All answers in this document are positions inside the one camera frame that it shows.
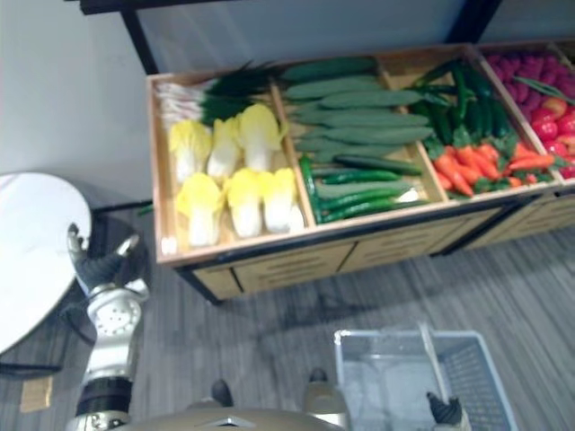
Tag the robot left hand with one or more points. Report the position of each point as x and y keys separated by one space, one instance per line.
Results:
x=103 y=269

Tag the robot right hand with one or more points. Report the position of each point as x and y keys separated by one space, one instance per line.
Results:
x=444 y=410

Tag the pale blue plastic basket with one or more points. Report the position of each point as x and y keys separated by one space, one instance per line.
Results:
x=476 y=381

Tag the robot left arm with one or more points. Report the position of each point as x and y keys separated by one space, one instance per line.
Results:
x=114 y=328

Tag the wooden vegetable display stand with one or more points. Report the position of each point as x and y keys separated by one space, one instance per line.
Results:
x=287 y=258

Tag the white round table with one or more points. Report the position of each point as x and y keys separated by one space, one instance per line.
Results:
x=36 y=251

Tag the small white tag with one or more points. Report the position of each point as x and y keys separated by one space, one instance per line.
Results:
x=169 y=245

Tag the small green leaf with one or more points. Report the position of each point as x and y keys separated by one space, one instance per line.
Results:
x=144 y=209

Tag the napa cabbage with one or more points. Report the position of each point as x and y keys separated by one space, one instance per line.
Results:
x=200 y=211
x=260 y=134
x=224 y=148
x=245 y=202
x=280 y=202
x=188 y=146

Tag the brown cardboard piece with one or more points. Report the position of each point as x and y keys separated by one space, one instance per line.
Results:
x=37 y=394

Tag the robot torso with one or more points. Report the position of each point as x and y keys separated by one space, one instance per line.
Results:
x=233 y=422

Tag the green onion bunch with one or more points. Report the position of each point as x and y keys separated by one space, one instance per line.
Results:
x=224 y=99

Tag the glossy dark green cucumber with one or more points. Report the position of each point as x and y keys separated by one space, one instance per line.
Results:
x=364 y=209
x=359 y=199
x=309 y=188
x=379 y=164
x=359 y=176
x=359 y=188

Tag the wooden fruit display stand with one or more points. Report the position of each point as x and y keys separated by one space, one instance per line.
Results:
x=539 y=211

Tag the orange carrot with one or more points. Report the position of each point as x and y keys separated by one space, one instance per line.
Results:
x=444 y=180
x=485 y=164
x=453 y=175
x=532 y=162
x=467 y=157

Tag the matte green cucumber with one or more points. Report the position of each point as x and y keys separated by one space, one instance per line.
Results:
x=328 y=68
x=364 y=119
x=341 y=147
x=370 y=99
x=377 y=134
x=332 y=89

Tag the red apple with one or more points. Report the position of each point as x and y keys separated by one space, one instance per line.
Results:
x=554 y=108
x=567 y=123
x=545 y=128
x=557 y=148

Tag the purple fruit pile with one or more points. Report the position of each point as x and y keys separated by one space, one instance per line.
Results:
x=525 y=76

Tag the black metal shelf frame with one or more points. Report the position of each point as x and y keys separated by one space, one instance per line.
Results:
x=135 y=40

